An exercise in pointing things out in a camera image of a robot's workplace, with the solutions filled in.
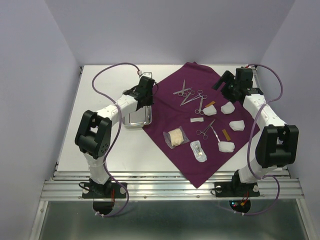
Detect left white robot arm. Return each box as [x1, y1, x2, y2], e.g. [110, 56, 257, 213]
[74, 76, 156, 197]

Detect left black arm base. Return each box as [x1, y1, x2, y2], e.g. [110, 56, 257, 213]
[78, 178, 127, 199]

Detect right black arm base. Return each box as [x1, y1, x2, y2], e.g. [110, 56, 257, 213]
[210, 170, 260, 198]

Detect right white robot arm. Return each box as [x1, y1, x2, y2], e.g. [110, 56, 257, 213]
[211, 65, 299, 198]

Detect purple surgical drape cloth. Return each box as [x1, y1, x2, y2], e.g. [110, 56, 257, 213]
[141, 62, 253, 188]

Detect white gauze pad upper right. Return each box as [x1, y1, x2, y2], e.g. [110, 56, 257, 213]
[220, 101, 235, 115]

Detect white gauze pad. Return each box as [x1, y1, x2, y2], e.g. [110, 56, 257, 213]
[218, 141, 235, 153]
[229, 120, 245, 132]
[202, 105, 217, 116]
[220, 101, 235, 115]

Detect stainless steel instrument tray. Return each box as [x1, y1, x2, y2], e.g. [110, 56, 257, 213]
[118, 89, 152, 128]

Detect upper orange adhesive strip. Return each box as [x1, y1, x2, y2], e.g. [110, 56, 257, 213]
[205, 101, 216, 108]

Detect orange adhesive strip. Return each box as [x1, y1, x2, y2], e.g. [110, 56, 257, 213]
[222, 129, 231, 141]
[205, 101, 216, 108]

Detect long steel forceps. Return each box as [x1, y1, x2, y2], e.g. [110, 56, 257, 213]
[183, 90, 208, 105]

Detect white gauze pad centre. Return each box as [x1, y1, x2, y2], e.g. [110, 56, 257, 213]
[202, 105, 217, 116]

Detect straight steel scissors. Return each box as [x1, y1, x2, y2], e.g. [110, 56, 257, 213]
[178, 80, 187, 97]

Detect small steel scissors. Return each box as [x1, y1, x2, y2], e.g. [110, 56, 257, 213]
[180, 89, 195, 106]

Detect steel bandage scissors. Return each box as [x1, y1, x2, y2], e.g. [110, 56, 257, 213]
[194, 97, 204, 115]

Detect small white gauze roll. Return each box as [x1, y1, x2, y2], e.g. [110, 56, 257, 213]
[190, 117, 204, 123]

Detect lower orange adhesive strip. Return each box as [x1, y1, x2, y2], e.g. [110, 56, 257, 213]
[222, 129, 231, 141]

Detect bagged beige gloves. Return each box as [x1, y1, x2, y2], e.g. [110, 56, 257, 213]
[163, 126, 190, 149]

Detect steel hemostat clamp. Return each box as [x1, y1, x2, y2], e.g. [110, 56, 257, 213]
[196, 119, 215, 140]

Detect white gauze pad lower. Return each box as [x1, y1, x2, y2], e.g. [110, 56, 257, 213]
[218, 141, 235, 153]

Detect clear suture packet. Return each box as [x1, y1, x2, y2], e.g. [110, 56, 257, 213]
[190, 140, 207, 163]

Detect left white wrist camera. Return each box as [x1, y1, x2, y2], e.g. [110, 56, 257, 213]
[137, 70, 153, 79]

